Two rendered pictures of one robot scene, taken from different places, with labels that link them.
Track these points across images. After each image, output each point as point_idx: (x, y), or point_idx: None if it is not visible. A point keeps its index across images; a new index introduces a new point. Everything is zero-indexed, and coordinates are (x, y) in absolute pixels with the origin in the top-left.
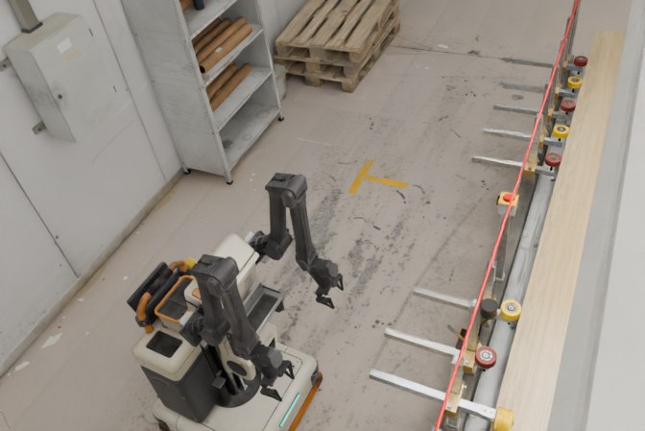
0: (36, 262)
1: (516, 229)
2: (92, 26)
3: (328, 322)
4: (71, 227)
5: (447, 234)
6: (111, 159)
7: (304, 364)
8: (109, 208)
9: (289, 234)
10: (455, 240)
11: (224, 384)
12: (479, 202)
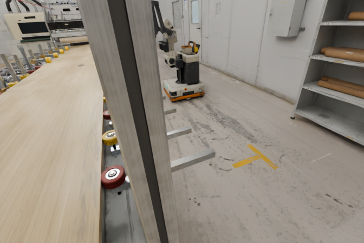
0: (251, 64)
1: None
2: (322, 3)
3: (187, 111)
4: (262, 67)
5: (182, 155)
6: (287, 64)
7: (171, 87)
8: (274, 78)
9: (162, 28)
10: (176, 155)
11: (176, 70)
12: (185, 184)
